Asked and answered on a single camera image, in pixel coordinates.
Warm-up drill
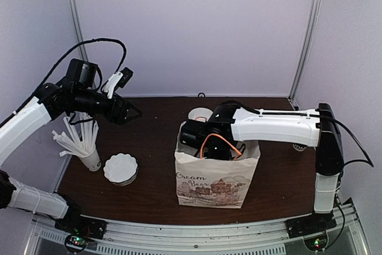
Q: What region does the white paper takeout bag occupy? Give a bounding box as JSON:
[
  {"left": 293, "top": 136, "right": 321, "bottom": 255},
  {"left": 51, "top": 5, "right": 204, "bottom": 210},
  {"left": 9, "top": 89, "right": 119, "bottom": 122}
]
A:
[{"left": 174, "top": 134, "right": 261, "bottom": 208}]

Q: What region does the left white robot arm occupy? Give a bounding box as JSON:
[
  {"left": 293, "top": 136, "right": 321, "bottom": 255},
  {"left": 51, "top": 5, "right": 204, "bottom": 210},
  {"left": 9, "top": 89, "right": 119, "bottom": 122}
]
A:
[{"left": 1, "top": 59, "right": 143, "bottom": 234}]

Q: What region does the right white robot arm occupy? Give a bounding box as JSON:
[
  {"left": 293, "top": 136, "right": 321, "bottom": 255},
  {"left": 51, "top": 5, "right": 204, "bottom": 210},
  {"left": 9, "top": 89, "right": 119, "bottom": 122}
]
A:
[{"left": 179, "top": 100, "right": 344, "bottom": 232}]

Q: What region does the bundle of wrapped straws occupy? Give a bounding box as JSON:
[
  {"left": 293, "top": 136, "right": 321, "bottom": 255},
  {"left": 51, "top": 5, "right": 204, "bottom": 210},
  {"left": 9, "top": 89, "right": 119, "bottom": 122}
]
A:
[{"left": 52, "top": 112, "right": 99, "bottom": 158}]

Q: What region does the white fluted dish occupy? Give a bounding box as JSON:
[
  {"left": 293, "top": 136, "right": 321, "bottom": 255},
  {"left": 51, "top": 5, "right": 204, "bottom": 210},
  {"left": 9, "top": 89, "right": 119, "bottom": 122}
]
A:
[{"left": 103, "top": 153, "right": 138, "bottom": 186}]

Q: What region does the white cup holding straws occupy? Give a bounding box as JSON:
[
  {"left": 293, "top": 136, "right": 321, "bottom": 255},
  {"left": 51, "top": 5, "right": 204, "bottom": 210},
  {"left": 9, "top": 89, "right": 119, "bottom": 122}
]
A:
[{"left": 78, "top": 145, "right": 101, "bottom": 171}]

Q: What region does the white ceramic bowl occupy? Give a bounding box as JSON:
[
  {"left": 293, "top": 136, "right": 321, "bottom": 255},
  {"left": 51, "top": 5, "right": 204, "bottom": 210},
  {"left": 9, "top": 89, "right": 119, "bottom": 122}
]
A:
[{"left": 188, "top": 107, "right": 213, "bottom": 122}]

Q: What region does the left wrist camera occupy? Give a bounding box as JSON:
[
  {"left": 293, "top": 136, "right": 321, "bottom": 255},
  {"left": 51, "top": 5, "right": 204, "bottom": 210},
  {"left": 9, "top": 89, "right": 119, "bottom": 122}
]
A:
[{"left": 101, "top": 67, "right": 134, "bottom": 99}]

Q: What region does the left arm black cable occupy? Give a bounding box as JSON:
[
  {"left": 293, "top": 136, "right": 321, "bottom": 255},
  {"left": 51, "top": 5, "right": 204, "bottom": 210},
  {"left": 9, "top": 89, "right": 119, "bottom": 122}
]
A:
[{"left": 0, "top": 38, "right": 128, "bottom": 127}]

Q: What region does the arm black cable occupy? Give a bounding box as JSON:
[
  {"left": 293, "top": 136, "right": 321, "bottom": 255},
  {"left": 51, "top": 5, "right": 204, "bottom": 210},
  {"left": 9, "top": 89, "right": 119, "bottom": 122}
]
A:
[
  {"left": 0, "top": 38, "right": 128, "bottom": 127},
  {"left": 238, "top": 101, "right": 374, "bottom": 168}
]

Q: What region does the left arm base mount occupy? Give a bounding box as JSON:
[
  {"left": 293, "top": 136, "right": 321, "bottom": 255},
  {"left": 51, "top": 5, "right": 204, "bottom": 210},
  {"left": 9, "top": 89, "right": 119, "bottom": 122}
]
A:
[{"left": 54, "top": 216, "right": 107, "bottom": 239}]

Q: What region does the aluminium front rail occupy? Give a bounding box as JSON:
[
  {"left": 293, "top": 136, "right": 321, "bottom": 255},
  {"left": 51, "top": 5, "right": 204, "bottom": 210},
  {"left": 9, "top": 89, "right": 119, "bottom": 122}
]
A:
[{"left": 21, "top": 203, "right": 370, "bottom": 254}]

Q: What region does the left aluminium frame post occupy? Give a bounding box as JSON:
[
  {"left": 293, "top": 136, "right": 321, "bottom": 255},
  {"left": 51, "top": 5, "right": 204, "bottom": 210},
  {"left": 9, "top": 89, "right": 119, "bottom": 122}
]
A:
[{"left": 61, "top": 0, "right": 101, "bottom": 103}]

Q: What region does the aluminium frame post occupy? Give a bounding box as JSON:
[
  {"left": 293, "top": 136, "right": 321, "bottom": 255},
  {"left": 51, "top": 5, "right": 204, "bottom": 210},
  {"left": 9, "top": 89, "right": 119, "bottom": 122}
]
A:
[
  {"left": 288, "top": 0, "right": 322, "bottom": 106},
  {"left": 61, "top": 0, "right": 101, "bottom": 103}
]

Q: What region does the right aluminium frame post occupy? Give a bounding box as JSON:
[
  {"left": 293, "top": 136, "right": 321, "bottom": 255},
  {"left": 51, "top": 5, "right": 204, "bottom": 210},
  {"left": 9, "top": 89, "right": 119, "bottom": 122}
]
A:
[{"left": 288, "top": 0, "right": 322, "bottom": 106}]

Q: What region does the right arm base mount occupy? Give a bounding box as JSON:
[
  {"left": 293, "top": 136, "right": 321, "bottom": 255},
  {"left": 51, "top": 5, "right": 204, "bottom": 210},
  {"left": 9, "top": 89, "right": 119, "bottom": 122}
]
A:
[{"left": 285, "top": 213, "right": 337, "bottom": 238}]

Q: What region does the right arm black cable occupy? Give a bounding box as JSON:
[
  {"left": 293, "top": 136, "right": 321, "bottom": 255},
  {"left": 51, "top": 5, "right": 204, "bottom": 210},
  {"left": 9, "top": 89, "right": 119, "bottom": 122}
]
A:
[{"left": 238, "top": 101, "right": 374, "bottom": 168}]

